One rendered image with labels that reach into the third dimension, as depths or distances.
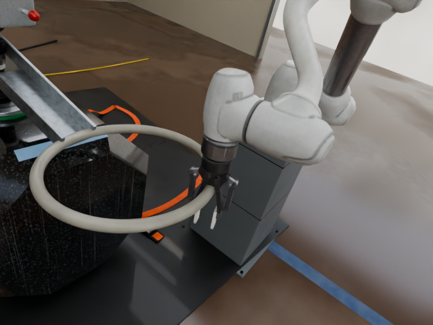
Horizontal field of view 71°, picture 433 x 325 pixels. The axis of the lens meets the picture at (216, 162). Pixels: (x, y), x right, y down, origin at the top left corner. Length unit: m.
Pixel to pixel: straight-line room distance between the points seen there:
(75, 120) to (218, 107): 0.58
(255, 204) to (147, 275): 0.68
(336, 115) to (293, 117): 0.80
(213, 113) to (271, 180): 0.83
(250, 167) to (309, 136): 0.90
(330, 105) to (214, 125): 0.77
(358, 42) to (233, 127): 0.61
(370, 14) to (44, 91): 1.03
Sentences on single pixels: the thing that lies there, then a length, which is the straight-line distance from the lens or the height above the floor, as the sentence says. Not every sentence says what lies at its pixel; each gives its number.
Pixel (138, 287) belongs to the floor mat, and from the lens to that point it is 1.70.
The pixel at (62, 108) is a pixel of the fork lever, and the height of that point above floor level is 0.93.
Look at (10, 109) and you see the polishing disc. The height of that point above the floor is 0.85.
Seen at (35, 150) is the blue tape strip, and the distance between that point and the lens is 1.16.
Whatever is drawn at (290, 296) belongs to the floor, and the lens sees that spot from 1.91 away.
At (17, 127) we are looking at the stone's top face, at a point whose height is 0.83.
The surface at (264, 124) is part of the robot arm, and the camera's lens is 0.62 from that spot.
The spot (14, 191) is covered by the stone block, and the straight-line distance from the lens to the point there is 1.16.
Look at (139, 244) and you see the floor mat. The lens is 1.85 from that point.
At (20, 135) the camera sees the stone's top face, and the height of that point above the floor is 0.83.
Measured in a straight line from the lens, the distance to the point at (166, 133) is 1.04.
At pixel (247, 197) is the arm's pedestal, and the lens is 1.57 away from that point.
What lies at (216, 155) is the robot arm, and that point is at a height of 1.08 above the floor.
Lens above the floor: 1.46
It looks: 34 degrees down
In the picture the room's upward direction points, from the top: 16 degrees clockwise
